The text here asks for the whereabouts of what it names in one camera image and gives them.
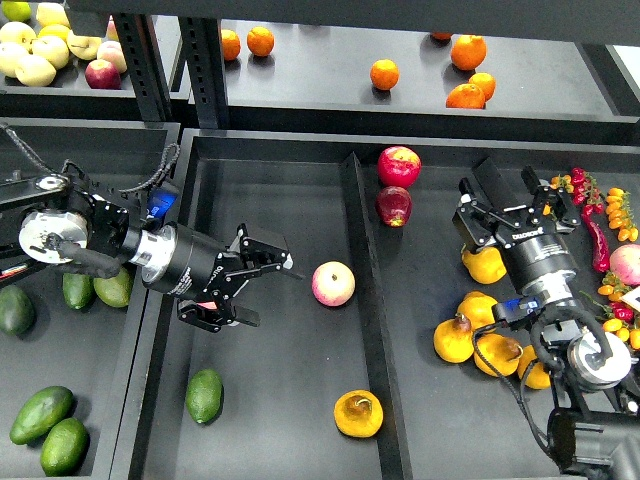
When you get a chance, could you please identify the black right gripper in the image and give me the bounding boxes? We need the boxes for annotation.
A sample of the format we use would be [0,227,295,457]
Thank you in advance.
[452,166,581,300]

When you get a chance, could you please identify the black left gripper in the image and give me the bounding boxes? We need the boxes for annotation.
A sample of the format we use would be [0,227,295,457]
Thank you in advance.
[141,223,305,333]

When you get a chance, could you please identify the yellow pear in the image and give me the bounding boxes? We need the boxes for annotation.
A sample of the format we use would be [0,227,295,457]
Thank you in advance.
[473,333,523,377]
[433,313,474,364]
[457,290,498,330]
[516,345,551,390]
[333,389,384,438]
[461,244,507,285]

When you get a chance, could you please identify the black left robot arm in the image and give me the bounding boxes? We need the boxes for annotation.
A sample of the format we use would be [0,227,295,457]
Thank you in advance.
[1,125,293,333]

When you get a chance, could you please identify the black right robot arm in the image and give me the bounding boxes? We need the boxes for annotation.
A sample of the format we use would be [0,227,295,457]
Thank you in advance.
[453,159,639,479]

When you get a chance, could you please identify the green avocado centre round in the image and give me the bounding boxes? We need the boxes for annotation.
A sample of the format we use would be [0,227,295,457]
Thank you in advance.
[93,267,133,308]

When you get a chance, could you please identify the green avocado centre long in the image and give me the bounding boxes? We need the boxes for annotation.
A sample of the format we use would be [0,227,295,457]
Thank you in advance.
[62,273,95,310]

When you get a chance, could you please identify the dark green avocado far left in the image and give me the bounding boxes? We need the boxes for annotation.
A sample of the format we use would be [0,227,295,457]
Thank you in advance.
[1,285,36,335]

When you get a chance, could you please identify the pink apple left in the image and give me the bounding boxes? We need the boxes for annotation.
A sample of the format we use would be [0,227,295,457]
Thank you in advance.
[197,301,219,310]

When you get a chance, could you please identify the pink apple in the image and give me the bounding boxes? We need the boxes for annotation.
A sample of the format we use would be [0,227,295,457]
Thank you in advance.
[197,301,219,310]
[312,261,355,307]

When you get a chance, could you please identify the orange cherry tomato bunch left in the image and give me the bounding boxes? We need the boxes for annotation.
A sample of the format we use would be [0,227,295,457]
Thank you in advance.
[545,174,574,213]

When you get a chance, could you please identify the orange cherry tomato bunch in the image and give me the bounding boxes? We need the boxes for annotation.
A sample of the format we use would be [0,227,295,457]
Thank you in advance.
[605,187,639,242]
[545,174,574,213]

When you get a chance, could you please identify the red cherry tomato bunch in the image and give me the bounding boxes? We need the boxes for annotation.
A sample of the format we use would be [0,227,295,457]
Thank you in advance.
[570,167,604,215]

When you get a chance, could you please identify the red chili pepper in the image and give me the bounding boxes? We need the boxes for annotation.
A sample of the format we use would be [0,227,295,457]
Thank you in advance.
[581,204,610,273]

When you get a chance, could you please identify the pink apple middle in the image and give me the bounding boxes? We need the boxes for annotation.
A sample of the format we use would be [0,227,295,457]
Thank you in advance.
[312,261,355,307]

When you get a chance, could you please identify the orange cherry tomato bunch right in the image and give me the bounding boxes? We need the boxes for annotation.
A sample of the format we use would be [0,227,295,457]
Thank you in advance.
[605,187,639,242]

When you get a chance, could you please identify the pink peach right edge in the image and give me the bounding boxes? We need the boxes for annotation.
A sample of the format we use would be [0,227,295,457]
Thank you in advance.
[610,244,640,286]

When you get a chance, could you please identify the black middle bin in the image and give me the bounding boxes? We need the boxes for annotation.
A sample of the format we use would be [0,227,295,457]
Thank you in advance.
[131,129,639,479]

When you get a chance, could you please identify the black bin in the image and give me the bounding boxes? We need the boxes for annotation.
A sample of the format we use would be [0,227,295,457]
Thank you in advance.
[1,118,180,479]
[131,129,639,479]

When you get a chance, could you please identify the dark red apple lower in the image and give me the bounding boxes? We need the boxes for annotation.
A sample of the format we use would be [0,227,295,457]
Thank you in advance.
[375,186,413,228]

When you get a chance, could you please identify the orange on shelf front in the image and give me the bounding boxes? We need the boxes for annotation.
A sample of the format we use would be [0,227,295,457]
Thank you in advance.
[445,83,486,109]

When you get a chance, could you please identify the red apple upper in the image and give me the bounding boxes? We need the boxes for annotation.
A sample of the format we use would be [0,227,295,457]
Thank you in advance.
[377,146,422,189]

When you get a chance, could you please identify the white label card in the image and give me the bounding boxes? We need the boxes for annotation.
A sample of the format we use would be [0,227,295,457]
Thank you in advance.
[621,286,640,312]

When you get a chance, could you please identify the orange on shelf right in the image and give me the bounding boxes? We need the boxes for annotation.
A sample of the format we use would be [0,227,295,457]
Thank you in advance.
[468,72,497,102]

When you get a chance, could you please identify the mixed cherry tomato bunch lower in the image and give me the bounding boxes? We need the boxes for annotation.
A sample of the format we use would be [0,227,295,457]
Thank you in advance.
[582,271,639,356]

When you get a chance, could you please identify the black left bin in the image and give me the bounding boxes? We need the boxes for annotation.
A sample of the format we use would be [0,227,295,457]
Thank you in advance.
[1,118,180,479]

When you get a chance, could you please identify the large orange on shelf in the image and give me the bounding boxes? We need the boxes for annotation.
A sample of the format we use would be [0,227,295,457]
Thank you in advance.
[450,34,488,71]

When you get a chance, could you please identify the orange on shelf centre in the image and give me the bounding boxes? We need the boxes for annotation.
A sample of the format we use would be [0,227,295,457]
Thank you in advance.
[370,59,400,91]

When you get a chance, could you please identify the orange under shelf top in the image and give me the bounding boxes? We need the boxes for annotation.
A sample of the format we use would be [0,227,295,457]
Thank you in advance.
[430,32,453,41]

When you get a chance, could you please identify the black upper shelf tray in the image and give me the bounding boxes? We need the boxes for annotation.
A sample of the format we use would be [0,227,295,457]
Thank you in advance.
[224,24,639,145]

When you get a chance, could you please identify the black bin divider left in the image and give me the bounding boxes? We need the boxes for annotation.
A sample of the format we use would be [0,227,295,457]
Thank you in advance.
[340,153,413,479]

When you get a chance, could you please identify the black shelf post right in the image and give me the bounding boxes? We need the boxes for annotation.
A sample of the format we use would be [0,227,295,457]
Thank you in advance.
[178,17,230,130]

